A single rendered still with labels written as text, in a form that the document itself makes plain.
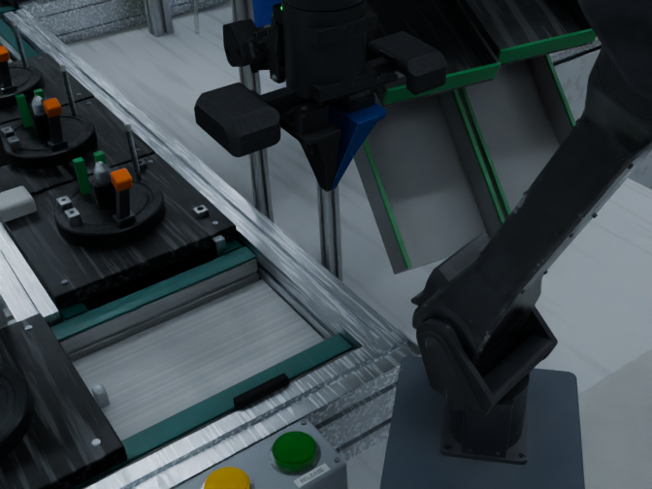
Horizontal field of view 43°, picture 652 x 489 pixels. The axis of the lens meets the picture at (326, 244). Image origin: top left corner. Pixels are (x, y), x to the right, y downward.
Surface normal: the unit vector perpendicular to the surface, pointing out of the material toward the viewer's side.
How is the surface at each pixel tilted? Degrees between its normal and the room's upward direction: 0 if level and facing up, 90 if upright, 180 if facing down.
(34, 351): 0
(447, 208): 45
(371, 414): 90
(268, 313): 0
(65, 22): 90
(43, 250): 0
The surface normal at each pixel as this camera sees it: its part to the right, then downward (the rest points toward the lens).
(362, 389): 0.56, 0.46
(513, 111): 0.25, -0.21
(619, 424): -0.04, -0.81
